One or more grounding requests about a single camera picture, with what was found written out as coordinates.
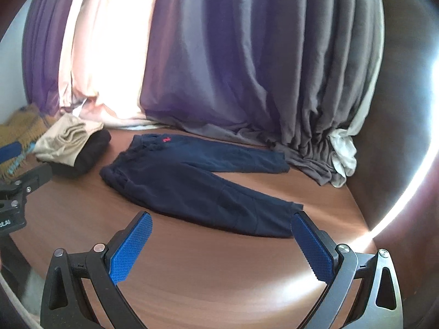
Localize beige folded garment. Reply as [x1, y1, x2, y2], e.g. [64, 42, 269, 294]
[33, 114, 103, 166]

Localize purple grey curtain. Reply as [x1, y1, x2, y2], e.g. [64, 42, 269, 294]
[22, 0, 385, 187]

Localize navy blue sweatpants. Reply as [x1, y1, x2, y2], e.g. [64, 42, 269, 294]
[100, 134, 303, 239]

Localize black folded garment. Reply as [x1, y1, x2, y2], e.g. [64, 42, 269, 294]
[48, 129, 112, 179]

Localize white sheer curtain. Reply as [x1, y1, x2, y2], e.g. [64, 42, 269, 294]
[58, 0, 156, 128]

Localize yellow plaid blanket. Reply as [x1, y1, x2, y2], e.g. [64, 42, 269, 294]
[1, 105, 57, 180]

